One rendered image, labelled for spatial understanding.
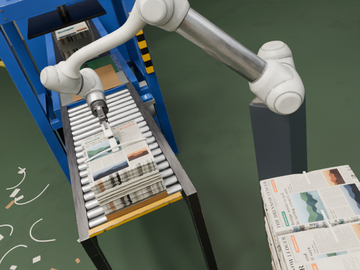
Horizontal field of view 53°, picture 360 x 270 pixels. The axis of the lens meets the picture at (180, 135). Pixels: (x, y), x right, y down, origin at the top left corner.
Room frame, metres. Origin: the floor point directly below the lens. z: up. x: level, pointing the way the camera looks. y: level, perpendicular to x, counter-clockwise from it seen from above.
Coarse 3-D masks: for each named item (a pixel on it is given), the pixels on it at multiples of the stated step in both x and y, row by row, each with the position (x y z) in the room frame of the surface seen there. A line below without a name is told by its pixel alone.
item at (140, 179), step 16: (144, 144) 1.33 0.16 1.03; (112, 160) 1.27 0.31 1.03; (128, 160) 1.24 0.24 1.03; (144, 160) 1.21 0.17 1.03; (96, 176) 1.19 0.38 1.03; (112, 176) 1.16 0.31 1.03; (128, 176) 1.17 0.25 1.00; (144, 176) 1.18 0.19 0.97; (160, 176) 1.19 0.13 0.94; (96, 192) 1.14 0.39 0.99; (112, 192) 1.15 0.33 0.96; (128, 192) 1.16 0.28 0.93; (144, 192) 1.17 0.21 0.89; (160, 192) 1.19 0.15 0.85; (112, 208) 1.14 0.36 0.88
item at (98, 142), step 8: (112, 128) 1.53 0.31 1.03; (120, 128) 1.51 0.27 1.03; (128, 128) 1.49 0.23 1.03; (136, 128) 1.47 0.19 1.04; (96, 136) 1.50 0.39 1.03; (104, 136) 1.48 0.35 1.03; (120, 136) 1.44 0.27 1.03; (128, 136) 1.42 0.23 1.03; (136, 136) 1.40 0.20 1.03; (88, 144) 1.45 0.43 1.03; (96, 144) 1.43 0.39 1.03; (104, 144) 1.41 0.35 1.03; (88, 152) 1.38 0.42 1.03; (96, 152) 1.36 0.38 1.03
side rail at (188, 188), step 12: (132, 84) 2.45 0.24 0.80; (132, 96) 2.26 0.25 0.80; (144, 108) 2.05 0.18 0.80; (144, 120) 1.94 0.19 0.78; (156, 132) 1.74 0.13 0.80; (168, 144) 1.60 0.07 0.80; (168, 156) 1.49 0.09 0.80; (180, 168) 1.37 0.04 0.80; (180, 180) 1.29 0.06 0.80; (192, 192) 1.19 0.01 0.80; (192, 204) 1.18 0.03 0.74
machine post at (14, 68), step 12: (0, 36) 2.38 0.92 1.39; (0, 48) 2.38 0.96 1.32; (12, 60) 2.38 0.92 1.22; (12, 72) 2.38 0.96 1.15; (24, 72) 2.45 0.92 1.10; (24, 84) 2.38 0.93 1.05; (24, 96) 2.38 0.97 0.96; (36, 96) 2.44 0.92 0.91; (36, 108) 2.38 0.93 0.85; (36, 120) 2.37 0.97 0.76; (48, 120) 2.42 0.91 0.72; (48, 132) 2.38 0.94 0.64; (48, 144) 2.37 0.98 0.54; (60, 144) 2.39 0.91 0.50; (60, 156) 2.38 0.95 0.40
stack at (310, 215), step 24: (336, 168) 1.07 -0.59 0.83; (264, 192) 1.05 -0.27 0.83; (288, 192) 1.01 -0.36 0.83; (312, 192) 0.98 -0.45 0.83; (336, 192) 0.94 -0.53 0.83; (288, 216) 0.90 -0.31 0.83; (312, 216) 0.87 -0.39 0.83; (336, 216) 0.84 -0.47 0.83; (288, 240) 0.80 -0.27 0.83; (312, 240) 0.77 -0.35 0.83; (336, 240) 0.75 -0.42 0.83; (288, 264) 0.71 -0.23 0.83
